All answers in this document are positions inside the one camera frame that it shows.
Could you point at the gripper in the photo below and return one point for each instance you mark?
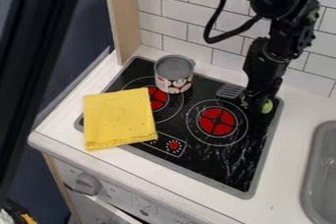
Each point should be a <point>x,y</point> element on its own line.
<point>264,67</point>

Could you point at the green spatula with grey head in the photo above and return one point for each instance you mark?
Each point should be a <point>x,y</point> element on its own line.
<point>229,91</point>

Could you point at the toy stove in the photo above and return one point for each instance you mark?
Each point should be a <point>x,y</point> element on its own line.
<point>218,149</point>

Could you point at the grey can with red label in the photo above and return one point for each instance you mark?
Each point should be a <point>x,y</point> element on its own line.
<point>174,72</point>

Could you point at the toy sink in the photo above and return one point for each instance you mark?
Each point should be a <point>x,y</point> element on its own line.
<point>321,175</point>

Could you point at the yellow cloth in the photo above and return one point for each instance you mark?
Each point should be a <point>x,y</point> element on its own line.
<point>117,118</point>

